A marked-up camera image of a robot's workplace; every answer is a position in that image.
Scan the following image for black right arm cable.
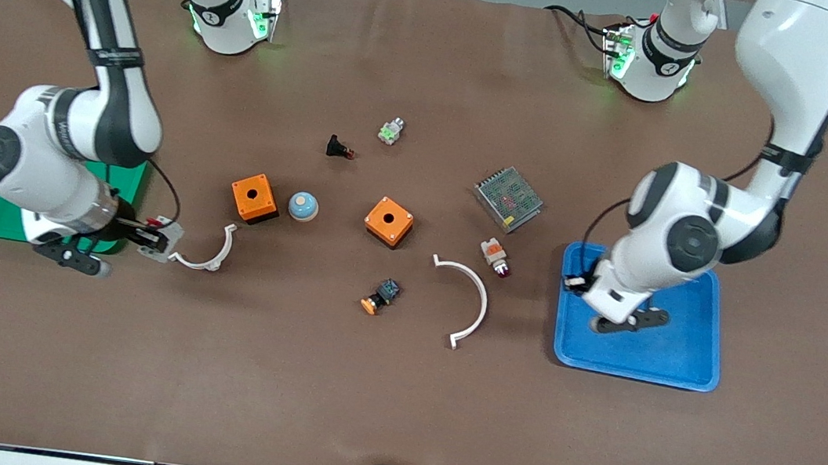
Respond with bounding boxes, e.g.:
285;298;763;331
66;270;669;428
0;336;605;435
22;0;208;230

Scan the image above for white red circuit breaker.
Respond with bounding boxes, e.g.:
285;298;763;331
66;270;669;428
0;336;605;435
136;213;187;266

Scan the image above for blue plastic tray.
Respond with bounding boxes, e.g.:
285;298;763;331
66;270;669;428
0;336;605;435
548;239;735;394

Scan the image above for metal mesh power supply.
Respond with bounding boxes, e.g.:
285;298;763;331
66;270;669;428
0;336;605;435
468;162;549;239

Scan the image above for small white curved bracket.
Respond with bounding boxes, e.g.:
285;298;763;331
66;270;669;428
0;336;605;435
165;216;240;276

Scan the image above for orange button box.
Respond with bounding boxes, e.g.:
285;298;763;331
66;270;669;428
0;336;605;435
227;169;284;229
361;194;418;252

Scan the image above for orange push button switch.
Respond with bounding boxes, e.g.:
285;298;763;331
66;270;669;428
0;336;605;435
358;274;402;319

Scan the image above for red indicator light switch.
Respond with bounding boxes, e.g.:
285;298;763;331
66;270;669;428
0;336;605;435
476;235;517;281

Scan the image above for large white curved bracket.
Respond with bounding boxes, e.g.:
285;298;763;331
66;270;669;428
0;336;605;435
422;253;495;354

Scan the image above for silver base connector box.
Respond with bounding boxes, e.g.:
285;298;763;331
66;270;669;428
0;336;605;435
246;0;284;44
599;23;637;82

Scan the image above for black base cables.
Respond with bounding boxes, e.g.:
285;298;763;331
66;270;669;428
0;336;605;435
539;2;616;56

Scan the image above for green push button switch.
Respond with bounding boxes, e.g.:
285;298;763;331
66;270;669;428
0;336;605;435
376;114;407;148

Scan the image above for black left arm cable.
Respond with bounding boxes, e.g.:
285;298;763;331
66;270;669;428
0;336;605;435
563;96;778;314

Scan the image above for blue dome button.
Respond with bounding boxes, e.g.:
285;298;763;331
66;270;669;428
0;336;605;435
285;190;322;225

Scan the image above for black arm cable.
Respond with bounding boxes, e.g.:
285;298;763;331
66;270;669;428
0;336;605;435
563;96;778;314
22;0;208;230

